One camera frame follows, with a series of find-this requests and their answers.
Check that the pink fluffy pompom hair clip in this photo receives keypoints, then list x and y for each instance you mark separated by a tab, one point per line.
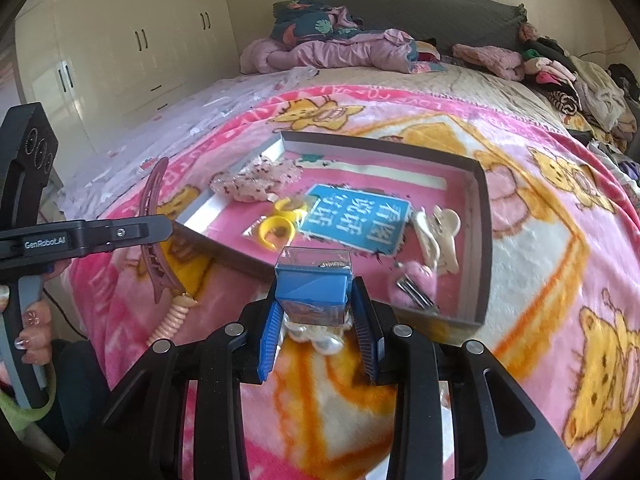
413	286

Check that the dark grey headboard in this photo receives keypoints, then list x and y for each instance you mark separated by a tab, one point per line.
476	23

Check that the dark floral pillow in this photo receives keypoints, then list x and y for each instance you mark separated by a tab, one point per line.
299	21

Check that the cream white claw clip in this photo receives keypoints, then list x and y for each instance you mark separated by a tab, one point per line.
436	233

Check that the dark maroon hair claw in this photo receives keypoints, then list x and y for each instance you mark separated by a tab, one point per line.
159	270

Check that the pearl flower hair clip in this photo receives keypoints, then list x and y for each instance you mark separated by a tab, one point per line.
326	340

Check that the pink folded garment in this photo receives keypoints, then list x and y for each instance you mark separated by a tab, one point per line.
504	63

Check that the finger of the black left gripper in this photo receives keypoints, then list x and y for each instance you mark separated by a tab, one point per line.
108	235

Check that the blue chinese text booklet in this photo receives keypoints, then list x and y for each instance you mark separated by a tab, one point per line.
362	220

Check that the left hand painted nails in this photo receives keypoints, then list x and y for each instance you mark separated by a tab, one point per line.
35	338

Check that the pile of clothes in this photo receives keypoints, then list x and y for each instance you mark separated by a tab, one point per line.
607	97

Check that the pink cartoon bear blanket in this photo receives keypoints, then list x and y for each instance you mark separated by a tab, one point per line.
563	306

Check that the pink crumpled quilt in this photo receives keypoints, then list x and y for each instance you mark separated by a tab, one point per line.
392	50

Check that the cream white wardrobe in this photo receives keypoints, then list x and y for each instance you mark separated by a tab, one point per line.
101	67

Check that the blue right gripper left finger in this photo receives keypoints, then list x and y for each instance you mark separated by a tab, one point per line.
270	340

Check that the light floral bed sheet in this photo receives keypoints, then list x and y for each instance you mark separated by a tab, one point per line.
129	159

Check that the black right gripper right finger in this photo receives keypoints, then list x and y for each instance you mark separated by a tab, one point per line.
370	334

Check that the blue clear plastic box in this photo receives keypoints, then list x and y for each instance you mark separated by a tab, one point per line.
313	285

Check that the pink lace scrunchie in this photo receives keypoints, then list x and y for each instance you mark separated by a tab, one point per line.
261	180

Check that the shallow cardboard tray box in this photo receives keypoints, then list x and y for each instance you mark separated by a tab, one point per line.
425	177

